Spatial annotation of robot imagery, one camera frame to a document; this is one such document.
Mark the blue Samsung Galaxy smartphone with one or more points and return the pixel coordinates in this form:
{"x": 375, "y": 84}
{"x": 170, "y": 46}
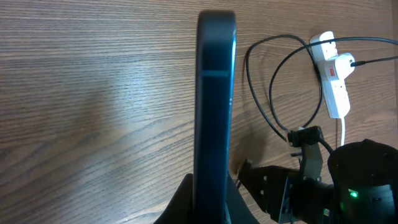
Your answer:
{"x": 214, "y": 73}

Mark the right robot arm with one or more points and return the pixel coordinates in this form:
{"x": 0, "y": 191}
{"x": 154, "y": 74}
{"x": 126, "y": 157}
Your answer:
{"x": 355, "y": 183}

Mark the white power strip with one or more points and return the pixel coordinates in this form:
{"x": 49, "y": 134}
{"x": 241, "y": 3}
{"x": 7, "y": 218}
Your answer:
{"x": 335, "y": 93}

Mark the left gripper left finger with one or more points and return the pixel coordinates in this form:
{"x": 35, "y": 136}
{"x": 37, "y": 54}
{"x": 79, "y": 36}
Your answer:
{"x": 179, "y": 209}

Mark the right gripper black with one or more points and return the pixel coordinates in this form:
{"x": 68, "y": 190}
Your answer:
{"x": 289, "y": 195}

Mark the white charger plug adapter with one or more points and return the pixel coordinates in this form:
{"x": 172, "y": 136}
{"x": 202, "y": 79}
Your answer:
{"x": 338, "y": 67}

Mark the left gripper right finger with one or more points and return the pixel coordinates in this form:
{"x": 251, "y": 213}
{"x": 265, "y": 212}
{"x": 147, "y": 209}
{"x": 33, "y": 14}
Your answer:
{"x": 237, "y": 212}

